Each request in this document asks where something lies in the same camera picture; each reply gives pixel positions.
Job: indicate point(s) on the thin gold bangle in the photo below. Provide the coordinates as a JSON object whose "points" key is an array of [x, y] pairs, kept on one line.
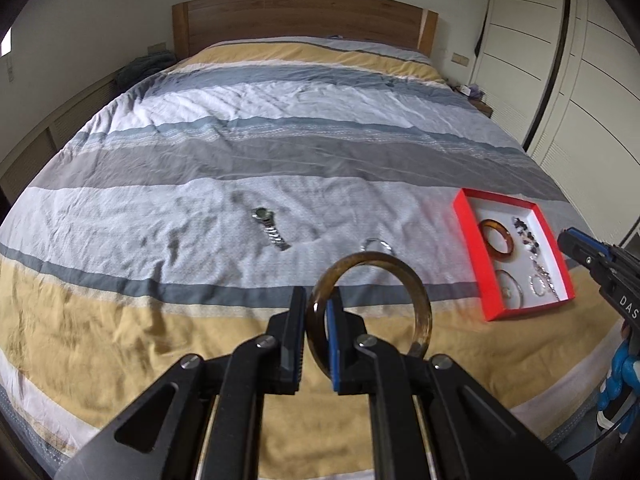
{"points": [[520, 292]]}

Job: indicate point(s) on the red cardboard box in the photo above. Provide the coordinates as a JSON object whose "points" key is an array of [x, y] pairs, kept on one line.
{"points": [[510, 210]]}

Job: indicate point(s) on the white wardrobe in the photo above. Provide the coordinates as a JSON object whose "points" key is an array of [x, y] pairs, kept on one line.
{"points": [[575, 60]]}

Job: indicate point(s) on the wooden headboard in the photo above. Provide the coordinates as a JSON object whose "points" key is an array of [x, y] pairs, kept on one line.
{"points": [[300, 17]]}

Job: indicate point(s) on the window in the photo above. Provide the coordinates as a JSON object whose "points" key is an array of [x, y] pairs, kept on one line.
{"points": [[5, 41]]}

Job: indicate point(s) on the amber translucent bangle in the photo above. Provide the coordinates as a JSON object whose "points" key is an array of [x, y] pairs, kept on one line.
{"points": [[487, 242]]}

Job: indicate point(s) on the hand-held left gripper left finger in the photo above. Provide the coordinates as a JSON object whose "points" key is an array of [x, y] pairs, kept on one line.
{"points": [[299, 340]]}

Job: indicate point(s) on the striped duvet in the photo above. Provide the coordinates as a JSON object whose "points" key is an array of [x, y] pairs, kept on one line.
{"points": [[200, 160]]}

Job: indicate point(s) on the wall switch plate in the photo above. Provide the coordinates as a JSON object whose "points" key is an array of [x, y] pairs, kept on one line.
{"points": [[460, 58]]}

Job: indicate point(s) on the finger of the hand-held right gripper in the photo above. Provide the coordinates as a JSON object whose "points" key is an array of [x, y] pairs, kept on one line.
{"points": [[575, 247], [590, 239]]}

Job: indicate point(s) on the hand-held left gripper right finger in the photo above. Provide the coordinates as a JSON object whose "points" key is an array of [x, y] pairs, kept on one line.
{"points": [[334, 350]]}

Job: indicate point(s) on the dark brown bangle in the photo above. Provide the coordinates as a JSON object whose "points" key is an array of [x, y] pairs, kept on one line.
{"points": [[375, 258]]}

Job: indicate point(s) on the wooden nightstand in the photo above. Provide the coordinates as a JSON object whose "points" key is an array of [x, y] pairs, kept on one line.
{"points": [[482, 108]]}

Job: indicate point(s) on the wall socket plate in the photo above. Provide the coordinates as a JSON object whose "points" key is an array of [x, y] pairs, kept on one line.
{"points": [[156, 48]]}

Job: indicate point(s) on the low white cabinet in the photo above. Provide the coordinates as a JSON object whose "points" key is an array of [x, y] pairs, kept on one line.
{"points": [[55, 125]]}

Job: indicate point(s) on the dark grey cloth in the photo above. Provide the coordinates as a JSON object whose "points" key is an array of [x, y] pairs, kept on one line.
{"points": [[142, 70]]}

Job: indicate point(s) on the silver wristwatch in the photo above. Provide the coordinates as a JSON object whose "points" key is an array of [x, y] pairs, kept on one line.
{"points": [[270, 230]]}

